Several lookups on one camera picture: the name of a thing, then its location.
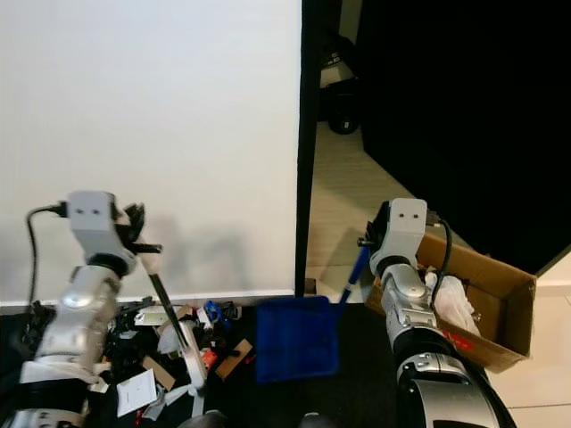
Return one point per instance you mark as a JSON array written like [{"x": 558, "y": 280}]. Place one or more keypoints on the blue plastic dustpan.
[{"x": 294, "y": 343}]

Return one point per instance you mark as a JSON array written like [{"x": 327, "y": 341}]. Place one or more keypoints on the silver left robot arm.
[{"x": 85, "y": 321}]

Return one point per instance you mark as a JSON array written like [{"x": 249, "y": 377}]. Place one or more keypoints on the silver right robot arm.
[{"x": 406, "y": 290}]

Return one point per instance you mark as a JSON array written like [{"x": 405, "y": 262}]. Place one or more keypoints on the small blue plastic scrap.
[{"x": 214, "y": 312}]

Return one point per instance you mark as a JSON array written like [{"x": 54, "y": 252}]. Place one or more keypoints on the black chair wheel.
[{"x": 343, "y": 119}]

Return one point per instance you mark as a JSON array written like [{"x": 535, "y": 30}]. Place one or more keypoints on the white plastic bag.
[{"x": 455, "y": 303}]

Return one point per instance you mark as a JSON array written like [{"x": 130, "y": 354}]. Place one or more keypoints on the small red scrap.
[{"x": 210, "y": 357}]

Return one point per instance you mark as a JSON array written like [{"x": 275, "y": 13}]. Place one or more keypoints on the black partition panel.
[{"x": 455, "y": 107}]

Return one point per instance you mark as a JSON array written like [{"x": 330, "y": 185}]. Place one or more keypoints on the flat brown cardboard piece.
[{"x": 237, "y": 357}]

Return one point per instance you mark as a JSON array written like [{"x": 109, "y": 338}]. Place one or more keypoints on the brown cardboard box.
[{"x": 500, "y": 294}]

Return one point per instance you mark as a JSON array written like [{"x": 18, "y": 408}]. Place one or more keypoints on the white paper sheet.
[{"x": 136, "y": 392}]

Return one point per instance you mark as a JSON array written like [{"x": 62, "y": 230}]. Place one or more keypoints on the grey robot left leg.
[{"x": 203, "y": 420}]

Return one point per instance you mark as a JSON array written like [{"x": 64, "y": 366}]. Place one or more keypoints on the grey robot leg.
[
  {"x": 318, "y": 421},
  {"x": 203, "y": 420}
]

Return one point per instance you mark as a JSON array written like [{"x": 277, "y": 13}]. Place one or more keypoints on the grey robot right leg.
[{"x": 318, "y": 421}]

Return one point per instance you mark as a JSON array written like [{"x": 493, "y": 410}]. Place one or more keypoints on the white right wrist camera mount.
[{"x": 406, "y": 223}]

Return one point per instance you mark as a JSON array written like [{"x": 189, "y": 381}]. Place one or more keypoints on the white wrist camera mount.
[
  {"x": 406, "y": 223},
  {"x": 91, "y": 218}
]

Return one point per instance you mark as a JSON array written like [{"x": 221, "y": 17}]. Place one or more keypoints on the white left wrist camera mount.
[{"x": 91, "y": 218}]

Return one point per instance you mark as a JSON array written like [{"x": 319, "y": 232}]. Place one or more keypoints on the black panel edge post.
[{"x": 308, "y": 178}]

